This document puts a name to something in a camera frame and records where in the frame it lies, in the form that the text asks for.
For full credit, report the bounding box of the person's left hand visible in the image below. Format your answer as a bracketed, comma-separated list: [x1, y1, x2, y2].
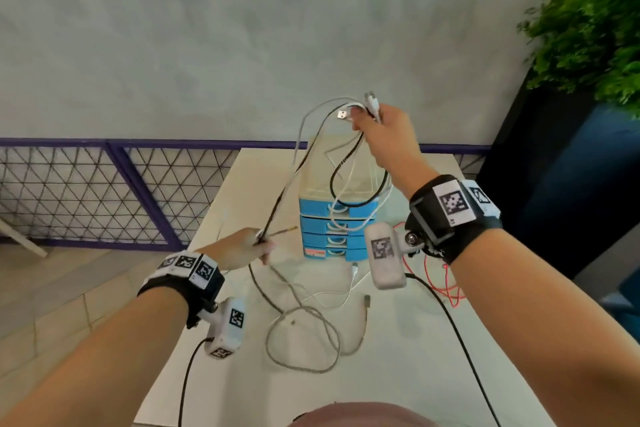
[196, 228, 276, 273]

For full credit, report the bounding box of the person's right hand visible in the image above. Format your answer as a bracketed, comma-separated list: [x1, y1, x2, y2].
[350, 103, 442, 200]

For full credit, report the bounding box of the white cable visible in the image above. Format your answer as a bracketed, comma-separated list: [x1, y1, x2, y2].
[294, 90, 385, 311]

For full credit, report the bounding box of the black braided cable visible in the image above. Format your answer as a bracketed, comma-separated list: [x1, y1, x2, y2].
[328, 106, 391, 207]

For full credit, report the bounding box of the grey braided cable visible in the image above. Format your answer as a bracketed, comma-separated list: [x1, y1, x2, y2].
[248, 97, 371, 374]

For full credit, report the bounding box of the person's left forearm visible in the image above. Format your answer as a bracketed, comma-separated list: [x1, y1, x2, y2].
[0, 286, 190, 427]

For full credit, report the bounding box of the person's right forearm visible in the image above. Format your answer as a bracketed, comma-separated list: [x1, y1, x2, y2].
[449, 228, 640, 427]

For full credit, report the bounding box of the blue drawer organizer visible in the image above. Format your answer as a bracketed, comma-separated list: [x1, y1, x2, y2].
[298, 133, 394, 263]

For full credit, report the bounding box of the purple mesh railing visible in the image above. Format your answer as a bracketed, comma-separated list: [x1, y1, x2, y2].
[0, 137, 494, 253]

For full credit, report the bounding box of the pink clothing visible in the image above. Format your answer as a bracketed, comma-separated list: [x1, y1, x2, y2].
[294, 402, 442, 427]

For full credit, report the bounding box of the dark blue planter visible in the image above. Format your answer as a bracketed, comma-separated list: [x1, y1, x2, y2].
[475, 70, 640, 283]

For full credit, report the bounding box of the green potted plant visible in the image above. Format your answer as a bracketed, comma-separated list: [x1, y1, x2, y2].
[516, 0, 640, 120]

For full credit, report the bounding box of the white furniture leg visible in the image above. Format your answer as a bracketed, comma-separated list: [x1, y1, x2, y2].
[0, 218, 49, 259]

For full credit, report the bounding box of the black left wrist strap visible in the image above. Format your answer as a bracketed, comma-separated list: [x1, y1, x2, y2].
[137, 251, 226, 330]

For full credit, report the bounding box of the black wrist strap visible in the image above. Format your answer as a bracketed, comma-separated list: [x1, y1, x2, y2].
[137, 251, 226, 330]
[404, 174, 504, 266]

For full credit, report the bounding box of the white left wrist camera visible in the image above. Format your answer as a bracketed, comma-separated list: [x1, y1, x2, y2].
[202, 296, 247, 360]

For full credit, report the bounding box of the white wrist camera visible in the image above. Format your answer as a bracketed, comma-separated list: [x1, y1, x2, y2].
[202, 296, 247, 360]
[363, 222, 409, 291]

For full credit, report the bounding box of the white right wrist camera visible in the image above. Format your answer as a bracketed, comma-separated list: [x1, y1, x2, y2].
[363, 222, 409, 291]

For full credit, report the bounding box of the black right wrist strap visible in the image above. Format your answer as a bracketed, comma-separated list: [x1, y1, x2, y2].
[404, 174, 504, 266]

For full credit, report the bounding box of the black left camera cable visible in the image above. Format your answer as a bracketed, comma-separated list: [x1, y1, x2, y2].
[177, 338, 215, 427]

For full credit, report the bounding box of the black camera cable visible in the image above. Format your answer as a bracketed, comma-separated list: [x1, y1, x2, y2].
[404, 273, 502, 427]
[177, 338, 215, 427]

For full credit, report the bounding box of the red cable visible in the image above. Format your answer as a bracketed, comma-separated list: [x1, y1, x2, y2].
[392, 222, 467, 310]

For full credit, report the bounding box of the black right camera cable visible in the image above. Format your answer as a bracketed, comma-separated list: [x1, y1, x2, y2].
[404, 273, 502, 427]

